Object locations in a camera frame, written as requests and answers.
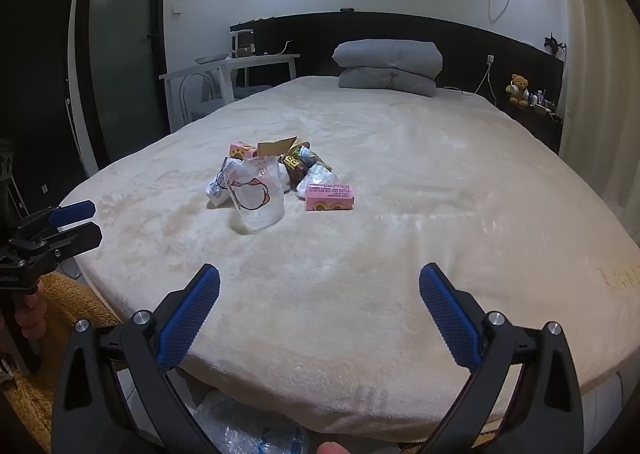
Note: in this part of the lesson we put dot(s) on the dark plant ornament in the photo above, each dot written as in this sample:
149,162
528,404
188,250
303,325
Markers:
554,44

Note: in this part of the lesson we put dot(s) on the frosted glass door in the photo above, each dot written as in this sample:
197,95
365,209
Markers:
120,43

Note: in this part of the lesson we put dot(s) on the dark brown snack wrapper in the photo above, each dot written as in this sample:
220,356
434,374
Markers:
295,168

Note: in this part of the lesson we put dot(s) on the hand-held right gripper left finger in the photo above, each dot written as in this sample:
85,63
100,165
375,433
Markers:
190,314

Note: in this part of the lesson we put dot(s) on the white plastic-wrapped packet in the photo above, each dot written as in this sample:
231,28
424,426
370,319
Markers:
284,176
320,176

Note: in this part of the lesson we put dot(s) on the black wardrobe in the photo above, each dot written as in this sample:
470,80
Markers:
35,58

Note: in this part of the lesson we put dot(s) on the white printed paper packet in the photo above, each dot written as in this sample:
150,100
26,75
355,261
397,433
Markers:
217,191

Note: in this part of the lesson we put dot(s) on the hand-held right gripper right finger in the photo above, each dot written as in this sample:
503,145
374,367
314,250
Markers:
447,314

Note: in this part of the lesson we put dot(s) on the cream curtain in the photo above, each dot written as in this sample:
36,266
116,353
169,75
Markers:
600,83

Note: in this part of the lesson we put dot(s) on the brown teddy bear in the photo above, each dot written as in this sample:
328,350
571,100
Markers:
517,91

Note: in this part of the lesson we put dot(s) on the grey pillow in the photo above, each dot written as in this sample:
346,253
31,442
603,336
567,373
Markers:
385,83

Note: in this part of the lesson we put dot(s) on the brown cardboard piece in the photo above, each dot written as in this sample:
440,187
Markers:
272,146

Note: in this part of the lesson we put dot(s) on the grey tray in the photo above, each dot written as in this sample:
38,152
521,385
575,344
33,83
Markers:
210,58

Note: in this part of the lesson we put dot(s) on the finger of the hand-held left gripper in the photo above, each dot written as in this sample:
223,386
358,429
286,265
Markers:
82,236
72,213

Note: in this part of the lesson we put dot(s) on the small pink bear-print box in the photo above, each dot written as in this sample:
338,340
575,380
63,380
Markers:
241,149

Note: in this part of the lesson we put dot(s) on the green printed wrapper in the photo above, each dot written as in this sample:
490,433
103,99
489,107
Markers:
306,152

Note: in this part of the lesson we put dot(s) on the large pink bear-print box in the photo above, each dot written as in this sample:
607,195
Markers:
330,194

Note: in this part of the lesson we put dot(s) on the grey folded quilt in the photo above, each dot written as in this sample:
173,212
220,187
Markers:
387,56

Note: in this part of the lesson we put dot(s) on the person's left hand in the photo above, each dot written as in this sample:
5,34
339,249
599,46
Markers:
32,316

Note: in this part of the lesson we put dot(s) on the white desk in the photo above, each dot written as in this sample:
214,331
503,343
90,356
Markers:
240,64

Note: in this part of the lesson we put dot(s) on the clear plastic cup pig print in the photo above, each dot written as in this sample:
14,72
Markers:
255,204

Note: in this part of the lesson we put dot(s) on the black headboard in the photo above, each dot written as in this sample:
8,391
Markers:
320,43

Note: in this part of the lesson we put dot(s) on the group of small bottles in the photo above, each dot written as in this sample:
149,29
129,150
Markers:
540,101

